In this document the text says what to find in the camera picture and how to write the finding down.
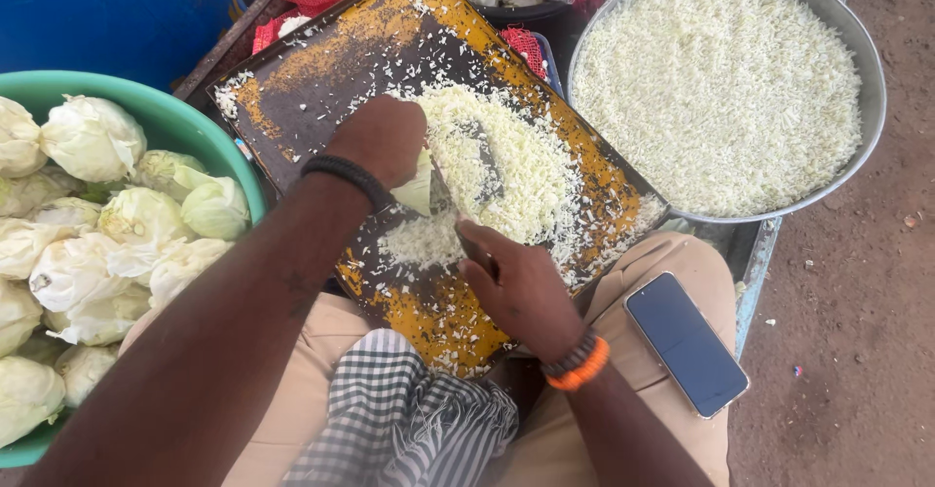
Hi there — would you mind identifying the black braided wristband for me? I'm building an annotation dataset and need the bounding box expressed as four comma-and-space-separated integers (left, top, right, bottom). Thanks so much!
300, 154, 393, 211

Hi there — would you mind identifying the mass of shredded cabbage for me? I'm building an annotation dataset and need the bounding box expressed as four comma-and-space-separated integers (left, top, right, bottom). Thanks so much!
573, 0, 865, 218

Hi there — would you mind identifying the orange bead bracelet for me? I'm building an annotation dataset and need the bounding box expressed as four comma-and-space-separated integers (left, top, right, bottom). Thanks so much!
545, 337, 612, 392

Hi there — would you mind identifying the person's left hand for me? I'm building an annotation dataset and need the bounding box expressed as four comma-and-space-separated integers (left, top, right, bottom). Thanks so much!
325, 94, 432, 193

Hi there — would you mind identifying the worn yellow cutting board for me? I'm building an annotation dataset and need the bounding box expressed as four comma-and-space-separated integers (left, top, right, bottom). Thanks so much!
206, 0, 672, 380

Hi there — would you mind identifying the black white checkered cloth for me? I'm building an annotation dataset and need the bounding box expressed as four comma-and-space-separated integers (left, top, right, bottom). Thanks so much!
280, 328, 520, 487

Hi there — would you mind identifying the brown bead bracelet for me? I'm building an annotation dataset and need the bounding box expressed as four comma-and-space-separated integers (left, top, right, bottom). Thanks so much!
540, 328, 599, 380

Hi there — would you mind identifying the green plastic tub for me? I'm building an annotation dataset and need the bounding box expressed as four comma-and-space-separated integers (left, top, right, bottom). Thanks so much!
0, 71, 270, 470

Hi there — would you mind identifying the blue plastic barrel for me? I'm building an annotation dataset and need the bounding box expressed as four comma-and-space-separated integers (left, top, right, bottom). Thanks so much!
0, 0, 247, 94

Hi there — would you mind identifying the steel chopping knife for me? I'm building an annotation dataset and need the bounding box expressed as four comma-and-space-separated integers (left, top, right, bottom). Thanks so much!
427, 118, 508, 263

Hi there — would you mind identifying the person's right hand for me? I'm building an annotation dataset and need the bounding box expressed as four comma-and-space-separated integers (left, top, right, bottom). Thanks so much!
454, 220, 598, 365

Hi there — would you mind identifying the small red mesh bag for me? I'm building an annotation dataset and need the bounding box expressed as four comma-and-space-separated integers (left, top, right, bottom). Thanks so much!
500, 26, 549, 80

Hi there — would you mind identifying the heap of cabbage chunks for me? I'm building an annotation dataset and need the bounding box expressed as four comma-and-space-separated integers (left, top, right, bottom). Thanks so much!
0, 94, 252, 450

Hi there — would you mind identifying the pile of shredded cabbage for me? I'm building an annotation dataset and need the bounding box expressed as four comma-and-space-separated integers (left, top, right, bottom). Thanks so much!
376, 81, 585, 272

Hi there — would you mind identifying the large round metal basin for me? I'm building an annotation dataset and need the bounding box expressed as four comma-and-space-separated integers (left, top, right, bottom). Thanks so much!
566, 0, 889, 225

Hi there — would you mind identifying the pale green cabbage piece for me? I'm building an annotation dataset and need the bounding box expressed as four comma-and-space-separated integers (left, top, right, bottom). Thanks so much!
389, 148, 436, 218

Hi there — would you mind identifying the dark smartphone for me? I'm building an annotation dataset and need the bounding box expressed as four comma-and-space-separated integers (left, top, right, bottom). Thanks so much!
623, 271, 752, 421

